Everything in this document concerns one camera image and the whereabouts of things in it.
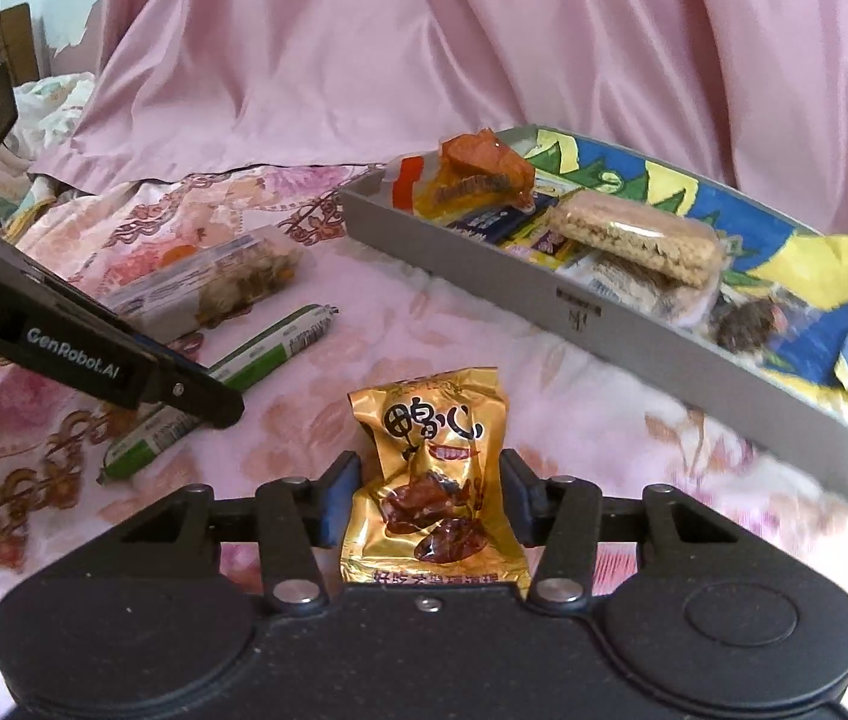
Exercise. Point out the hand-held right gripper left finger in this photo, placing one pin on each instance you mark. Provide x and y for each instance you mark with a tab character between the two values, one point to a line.
341	495

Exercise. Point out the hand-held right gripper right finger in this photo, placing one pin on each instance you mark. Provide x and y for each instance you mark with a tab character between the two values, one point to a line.
517	495

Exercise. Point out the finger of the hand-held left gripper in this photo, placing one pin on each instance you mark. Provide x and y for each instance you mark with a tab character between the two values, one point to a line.
71	349

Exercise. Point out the gold snack packet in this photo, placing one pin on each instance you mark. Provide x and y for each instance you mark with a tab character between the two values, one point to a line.
424	427

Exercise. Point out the green sausage stick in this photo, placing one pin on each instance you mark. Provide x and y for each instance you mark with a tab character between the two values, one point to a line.
274	345

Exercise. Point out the grey tray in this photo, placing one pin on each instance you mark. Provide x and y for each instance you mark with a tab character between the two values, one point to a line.
619	345

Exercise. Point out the brown wooden board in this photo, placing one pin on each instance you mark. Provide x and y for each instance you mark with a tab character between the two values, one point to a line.
17	45

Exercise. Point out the white patterned cloth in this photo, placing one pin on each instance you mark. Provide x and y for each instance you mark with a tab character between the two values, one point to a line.
48	105

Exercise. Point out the clear nut snack packet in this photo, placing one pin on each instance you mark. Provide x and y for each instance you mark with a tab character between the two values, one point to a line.
244	277

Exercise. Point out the clear white snack packet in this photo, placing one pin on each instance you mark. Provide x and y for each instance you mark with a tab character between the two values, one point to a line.
641	291

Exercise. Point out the yellow purple snack packet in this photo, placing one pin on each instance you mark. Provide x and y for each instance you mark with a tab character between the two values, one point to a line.
544	244

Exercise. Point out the dark blue snack packet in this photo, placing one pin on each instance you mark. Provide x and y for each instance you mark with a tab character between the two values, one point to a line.
491	221

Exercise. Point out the dark round wrapped snack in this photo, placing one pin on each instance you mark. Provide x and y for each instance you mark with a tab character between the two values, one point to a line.
742	326

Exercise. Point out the clear wafer packet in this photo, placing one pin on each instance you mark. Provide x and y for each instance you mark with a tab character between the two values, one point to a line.
634	236

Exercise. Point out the yellow brown snack bar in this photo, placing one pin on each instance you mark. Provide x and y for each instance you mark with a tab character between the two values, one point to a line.
469	189

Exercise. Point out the white orange snack packet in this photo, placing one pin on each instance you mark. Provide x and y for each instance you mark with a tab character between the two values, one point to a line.
409	180

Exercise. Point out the orange crumpled snack packet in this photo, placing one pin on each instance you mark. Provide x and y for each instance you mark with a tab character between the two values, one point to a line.
480	157

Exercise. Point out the colourful drawing paper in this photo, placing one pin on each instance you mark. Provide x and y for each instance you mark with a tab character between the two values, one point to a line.
739	214

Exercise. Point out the large pink curtain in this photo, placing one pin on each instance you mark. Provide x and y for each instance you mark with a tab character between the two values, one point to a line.
394	52

